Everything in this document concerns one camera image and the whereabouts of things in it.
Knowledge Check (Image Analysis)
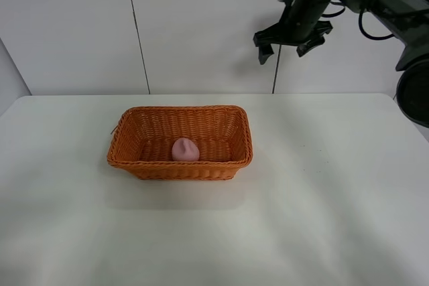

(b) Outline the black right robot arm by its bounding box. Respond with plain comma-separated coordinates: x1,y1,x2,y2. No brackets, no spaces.
253,0,428,127

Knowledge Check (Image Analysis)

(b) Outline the pink peach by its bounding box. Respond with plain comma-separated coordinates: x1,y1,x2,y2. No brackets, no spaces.
172,138,200,162

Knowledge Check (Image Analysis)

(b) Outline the orange woven wicker basket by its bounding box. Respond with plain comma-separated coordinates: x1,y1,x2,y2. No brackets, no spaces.
107,105,253,180

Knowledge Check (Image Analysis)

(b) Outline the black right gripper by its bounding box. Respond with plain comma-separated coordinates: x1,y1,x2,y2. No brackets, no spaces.
253,0,347,64

